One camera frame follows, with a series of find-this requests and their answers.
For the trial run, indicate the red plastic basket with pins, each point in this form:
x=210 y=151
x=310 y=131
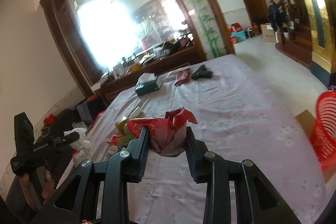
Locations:
x=325 y=134

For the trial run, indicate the red carton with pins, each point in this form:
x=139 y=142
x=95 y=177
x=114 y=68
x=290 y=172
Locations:
x=236 y=27

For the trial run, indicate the wood framed glass partition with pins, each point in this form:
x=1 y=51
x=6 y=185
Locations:
x=105 y=29

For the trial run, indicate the dark jacket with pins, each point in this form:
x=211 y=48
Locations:
x=274 y=14

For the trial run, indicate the wooden sideboard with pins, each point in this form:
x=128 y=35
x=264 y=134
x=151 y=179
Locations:
x=162 y=61

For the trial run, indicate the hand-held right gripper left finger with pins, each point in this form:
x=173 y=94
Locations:
x=143 y=150

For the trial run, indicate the bamboo wall painting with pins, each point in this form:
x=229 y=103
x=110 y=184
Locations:
x=207 y=22

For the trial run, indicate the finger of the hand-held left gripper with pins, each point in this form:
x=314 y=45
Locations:
x=68 y=138

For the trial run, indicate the person's left hand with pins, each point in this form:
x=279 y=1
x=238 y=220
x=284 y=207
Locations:
x=50 y=184

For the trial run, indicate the yellow green wrapper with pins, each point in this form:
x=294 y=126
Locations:
x=121 y=126

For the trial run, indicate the red plastic bag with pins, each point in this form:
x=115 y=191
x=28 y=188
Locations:
x=170 y=134

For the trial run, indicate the white plastic bag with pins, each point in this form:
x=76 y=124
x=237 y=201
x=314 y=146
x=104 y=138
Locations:
x=82 y=146

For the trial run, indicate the flat red packet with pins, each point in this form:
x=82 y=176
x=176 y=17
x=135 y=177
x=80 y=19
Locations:
x=183 y=76

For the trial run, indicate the cardboard box with print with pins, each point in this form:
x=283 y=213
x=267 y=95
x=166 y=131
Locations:
x=269 y=33

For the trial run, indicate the red packet with gold print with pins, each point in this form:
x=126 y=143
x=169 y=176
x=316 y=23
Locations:
x=136 y=127

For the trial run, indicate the plain brown cardboard box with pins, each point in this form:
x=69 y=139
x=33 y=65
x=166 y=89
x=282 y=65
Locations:
x=304 y=121

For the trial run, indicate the gold framed pillar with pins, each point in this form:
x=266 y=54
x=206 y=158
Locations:
x=323 y=37

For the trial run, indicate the black pistol-shaped device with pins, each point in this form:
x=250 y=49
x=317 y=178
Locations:
x=201 y=73

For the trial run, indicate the green tissue box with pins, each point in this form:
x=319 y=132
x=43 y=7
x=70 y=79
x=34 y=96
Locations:
x=147 y=86

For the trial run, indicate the wooden door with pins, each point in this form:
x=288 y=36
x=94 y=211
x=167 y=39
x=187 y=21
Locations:
x=249 y=1

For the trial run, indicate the dark bag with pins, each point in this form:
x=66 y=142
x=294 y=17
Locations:
x=86 y=112

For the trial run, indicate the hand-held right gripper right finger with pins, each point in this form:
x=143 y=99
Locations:
x=191 y=150

